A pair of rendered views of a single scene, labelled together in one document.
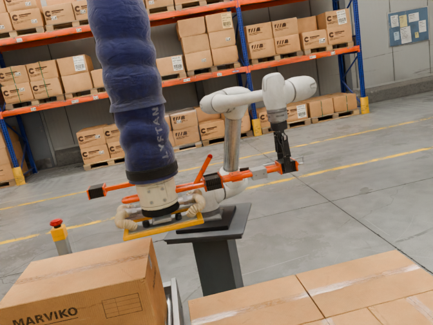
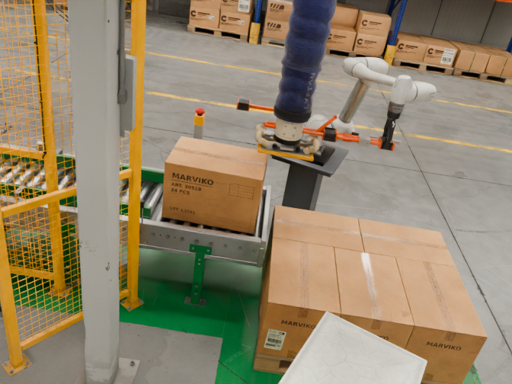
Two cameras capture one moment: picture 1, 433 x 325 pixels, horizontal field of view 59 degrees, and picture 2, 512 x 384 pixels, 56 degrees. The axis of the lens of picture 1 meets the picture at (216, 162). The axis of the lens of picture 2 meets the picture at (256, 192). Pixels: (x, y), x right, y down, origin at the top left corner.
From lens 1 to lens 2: 1.29 m
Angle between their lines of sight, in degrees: 17
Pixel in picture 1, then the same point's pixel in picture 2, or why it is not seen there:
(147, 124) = (304, 82)
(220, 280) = (299, 200)
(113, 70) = (297, 39)
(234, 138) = (357, 98)
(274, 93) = (400, 92)
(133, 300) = (249, 190)
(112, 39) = (305, 18)
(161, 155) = (304, 106)
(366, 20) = not seen: outside the picture
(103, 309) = (228, 189)
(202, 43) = not seen: outside the picture
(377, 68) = not seen: outside the picture
